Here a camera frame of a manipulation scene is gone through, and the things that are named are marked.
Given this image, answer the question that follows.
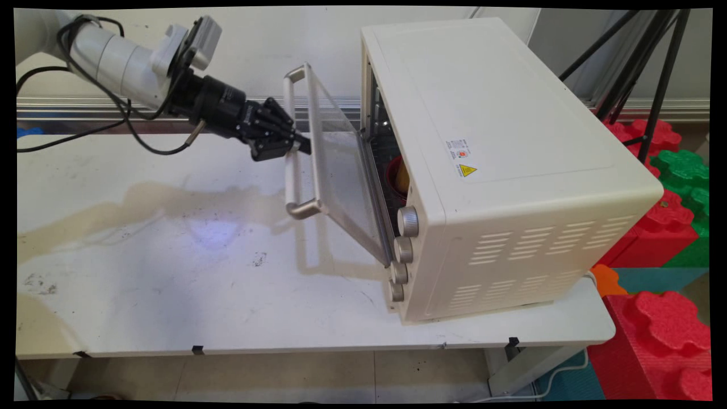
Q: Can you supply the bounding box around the large silver oven knob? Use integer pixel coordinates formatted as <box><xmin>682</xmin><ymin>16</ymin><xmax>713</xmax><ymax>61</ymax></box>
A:
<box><xmin>397</xmin><ymin>206</ymin><xmax>420</xmax><ymax>238</ymax></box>

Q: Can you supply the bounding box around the green foam block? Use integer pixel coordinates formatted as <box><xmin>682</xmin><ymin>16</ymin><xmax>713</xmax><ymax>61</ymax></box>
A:
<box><xmin>649</xmin><ymin>148</ymin><xmax>711</xmax><ymax>268</ymax></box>

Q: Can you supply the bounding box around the white table leg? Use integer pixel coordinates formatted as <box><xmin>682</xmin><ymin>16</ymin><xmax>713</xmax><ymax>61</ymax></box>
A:
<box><xmin>484</xmin><ymin>343</ymin><xmax>587</xmax><ymax>397</ymax></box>

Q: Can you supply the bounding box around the black tripod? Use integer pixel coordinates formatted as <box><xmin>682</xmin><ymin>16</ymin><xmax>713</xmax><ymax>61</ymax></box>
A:
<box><xmin>558</xmin><ymin>9</ymin><xmax>691</xmax><ymax>165</ymax></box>

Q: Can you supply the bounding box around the orange foam block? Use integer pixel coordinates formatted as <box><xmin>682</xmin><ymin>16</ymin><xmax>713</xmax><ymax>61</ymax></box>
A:
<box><xmin>589</xmin><ymin>263</ymin><xmax>628</xmax><ymax>298</ymax></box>

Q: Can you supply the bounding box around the teal foam block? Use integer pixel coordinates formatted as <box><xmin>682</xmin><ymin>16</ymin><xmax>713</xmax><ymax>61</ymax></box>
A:
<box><xmin>611</xmin><ymin>266</ymin><xmax>710</xmax><ymax>294</ymax></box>

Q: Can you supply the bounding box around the red foam block beside oven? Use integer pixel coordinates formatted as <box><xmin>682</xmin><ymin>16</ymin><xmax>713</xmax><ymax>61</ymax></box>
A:
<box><xmin>593</xmin><ymin>189</ymin><xmax>699</xmax><ymax>268</ymax></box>

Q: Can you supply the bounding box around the red bowl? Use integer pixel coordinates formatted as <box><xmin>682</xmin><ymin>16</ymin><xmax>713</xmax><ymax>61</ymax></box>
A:
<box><xmin>386</xmin><ymin>156</ymin><xmax>410</xmax><ymax>201</ymax></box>

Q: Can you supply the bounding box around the large red foam block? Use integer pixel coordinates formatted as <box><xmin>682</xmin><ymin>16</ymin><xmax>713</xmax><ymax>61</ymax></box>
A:
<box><xmin>586</xmin><ymin>289</ymin><xmax>713</xmax><ymax>402</ymax></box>

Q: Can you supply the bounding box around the black cable with metal plug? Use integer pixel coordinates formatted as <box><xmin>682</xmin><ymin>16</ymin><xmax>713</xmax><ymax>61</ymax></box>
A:
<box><xmin>56</xmin><ymin>15</ymin><xmax>207</xmax><ymax>156</ymax></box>

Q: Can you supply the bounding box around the white label sticker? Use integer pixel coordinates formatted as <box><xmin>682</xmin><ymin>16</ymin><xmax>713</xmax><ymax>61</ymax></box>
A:
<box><xmin>445</xmin><ymin>137</ymin><xmax>471</xmax><ymax>161</ymax></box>

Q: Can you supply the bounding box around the white cable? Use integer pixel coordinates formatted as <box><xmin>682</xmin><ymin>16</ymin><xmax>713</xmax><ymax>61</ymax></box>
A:
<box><xmin>453</xmin><ymin>362</ymin><xmax>589</xmax><ymax>403</ymax></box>

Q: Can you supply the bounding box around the red foam block under tripod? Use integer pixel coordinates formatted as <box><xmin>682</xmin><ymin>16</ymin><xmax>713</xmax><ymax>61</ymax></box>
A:
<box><xmin>601</xmin><ymin>117</ymin><xmax>682</xmax><ymax>178</ymax></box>

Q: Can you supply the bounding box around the teal floor mat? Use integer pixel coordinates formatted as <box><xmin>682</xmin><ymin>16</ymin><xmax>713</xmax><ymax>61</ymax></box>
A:
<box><xmin>533</xmin><ymin>349</ymin><xmax>606</xmax><ymax>402</ymax></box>

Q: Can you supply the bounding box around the thin black cable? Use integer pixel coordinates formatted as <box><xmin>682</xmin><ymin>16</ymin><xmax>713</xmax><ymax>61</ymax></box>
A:
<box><xmin>16</xmin><ymin>66</ymin><xmax>135</xmax><ymax>153</ymax></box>

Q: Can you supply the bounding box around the aluminium rail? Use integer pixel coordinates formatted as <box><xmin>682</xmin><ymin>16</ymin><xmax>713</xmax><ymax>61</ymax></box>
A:
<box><xmin>16</xmin><ymin>95</ymin><xmax>711</xmax><ymax>135</ymax></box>

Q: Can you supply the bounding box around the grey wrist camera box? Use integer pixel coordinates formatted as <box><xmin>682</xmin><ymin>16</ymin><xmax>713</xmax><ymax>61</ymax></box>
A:
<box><xmin>181</xmin><ymin>15</ymin><xmax>224</xmax><ymax>72</ymax></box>

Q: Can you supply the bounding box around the cream toaster oven body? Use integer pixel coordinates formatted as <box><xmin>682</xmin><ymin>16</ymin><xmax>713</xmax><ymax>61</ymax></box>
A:
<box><xmin>359</xmin><ymin>17</ymin><xmax>665</xmax><ymax>326</ymax></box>

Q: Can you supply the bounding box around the glass oven door with handle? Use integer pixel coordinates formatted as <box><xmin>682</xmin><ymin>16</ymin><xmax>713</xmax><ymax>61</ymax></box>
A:
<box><xmin>282</xmin><ymin>62</ymin><xmax>394</xmax><ymax>268</ymax></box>

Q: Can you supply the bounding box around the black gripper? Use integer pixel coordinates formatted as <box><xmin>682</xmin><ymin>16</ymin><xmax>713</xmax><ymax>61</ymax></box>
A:
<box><xmin>169</xmin><ymin>72</ymin><xmax>312</xmax><ymax>163</ymax></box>

